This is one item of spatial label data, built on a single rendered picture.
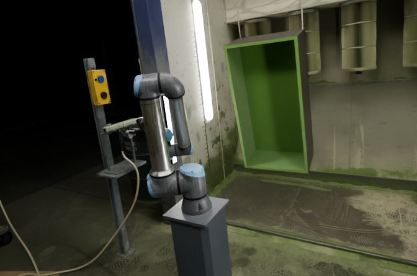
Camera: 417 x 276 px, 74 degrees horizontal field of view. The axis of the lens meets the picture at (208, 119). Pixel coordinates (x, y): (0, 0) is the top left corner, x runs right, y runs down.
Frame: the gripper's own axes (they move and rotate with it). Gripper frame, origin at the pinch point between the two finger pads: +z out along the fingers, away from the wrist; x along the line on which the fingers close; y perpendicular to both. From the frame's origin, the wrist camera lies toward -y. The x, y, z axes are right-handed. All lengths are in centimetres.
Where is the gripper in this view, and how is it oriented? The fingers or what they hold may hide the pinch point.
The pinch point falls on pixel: (129, 130)
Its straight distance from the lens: 211.0
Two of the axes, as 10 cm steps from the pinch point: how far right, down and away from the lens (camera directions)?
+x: 5.0, -2.2, 8.4
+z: -8.6, -0.1, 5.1
